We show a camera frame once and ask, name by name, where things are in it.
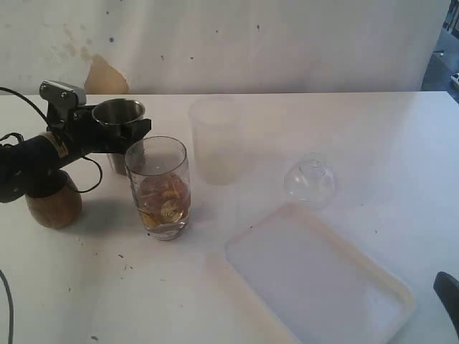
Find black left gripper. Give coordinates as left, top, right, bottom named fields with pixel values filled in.
left=44, top=102, right=151, bottom=158

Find stainless steel cup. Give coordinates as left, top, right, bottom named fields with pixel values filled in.
left=92, top=98, right=146, bottom=176

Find gold coins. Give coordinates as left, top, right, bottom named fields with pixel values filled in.
left=136, top=173, right=191, bottom=240

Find brown wooden cup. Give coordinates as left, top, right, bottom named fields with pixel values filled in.
left=25, top=170, right=82, bottom=229

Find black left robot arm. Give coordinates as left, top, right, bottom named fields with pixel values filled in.
left=1, top=105, right=128, bottom=203

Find clear glass with amber liquid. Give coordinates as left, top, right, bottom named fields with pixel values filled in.
left=125, top=136, right=191, bottom=241

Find clear dome strainer lid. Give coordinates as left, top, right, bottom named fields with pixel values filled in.
left=283, top=152, right=336, bottom=209

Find frosted plastic cup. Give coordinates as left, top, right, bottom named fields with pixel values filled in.
left=189, top=95, right=244, bottom=185

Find white plastic tray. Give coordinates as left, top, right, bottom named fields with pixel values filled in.
left=222, top=203, right=416, bottom=343

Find dark right gripper tip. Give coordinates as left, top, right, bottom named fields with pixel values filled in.
left=433, top=272, right=459, bottom=328

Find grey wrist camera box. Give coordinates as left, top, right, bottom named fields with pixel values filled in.
left=39, top=80, right=87, bottom=109

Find black cable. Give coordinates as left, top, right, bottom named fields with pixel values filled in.
left=0, top=85, right=103, bottom=344

